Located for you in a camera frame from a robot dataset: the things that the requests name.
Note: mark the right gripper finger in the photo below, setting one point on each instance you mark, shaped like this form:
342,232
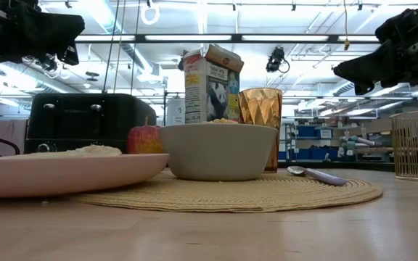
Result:
387,69
364,90

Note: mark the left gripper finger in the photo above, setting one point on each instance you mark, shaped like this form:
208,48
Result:
49,32
69,56

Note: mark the bagel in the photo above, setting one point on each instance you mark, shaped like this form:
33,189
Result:
85,151

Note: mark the amber faceted tumbler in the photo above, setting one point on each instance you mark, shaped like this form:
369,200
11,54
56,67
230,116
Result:
261,108

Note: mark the red apple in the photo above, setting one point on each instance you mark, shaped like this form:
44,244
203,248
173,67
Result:
143,139

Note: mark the pink plate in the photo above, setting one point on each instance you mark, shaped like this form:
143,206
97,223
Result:
60,175

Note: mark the panda cereal box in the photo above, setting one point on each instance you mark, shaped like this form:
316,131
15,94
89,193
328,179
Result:
209,87

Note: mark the cream bowl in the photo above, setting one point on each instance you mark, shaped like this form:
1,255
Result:
218,152

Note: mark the black four-slot toaster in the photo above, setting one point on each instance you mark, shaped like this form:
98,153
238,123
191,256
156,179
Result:
85,119

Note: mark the shelf with blue bins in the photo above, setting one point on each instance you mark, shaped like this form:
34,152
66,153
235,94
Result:
307,131

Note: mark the yellow cereal puffs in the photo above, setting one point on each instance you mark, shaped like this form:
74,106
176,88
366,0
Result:
223,121

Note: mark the round woven tan placemat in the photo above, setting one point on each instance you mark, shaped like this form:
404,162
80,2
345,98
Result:
249,197

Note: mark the black overhead camera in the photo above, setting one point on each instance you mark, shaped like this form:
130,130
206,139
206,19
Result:
276,58

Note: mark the round black ceiling camera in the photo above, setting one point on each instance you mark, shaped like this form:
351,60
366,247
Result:
181,64

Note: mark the black ceiling light rail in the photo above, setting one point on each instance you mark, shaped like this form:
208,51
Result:
236,37

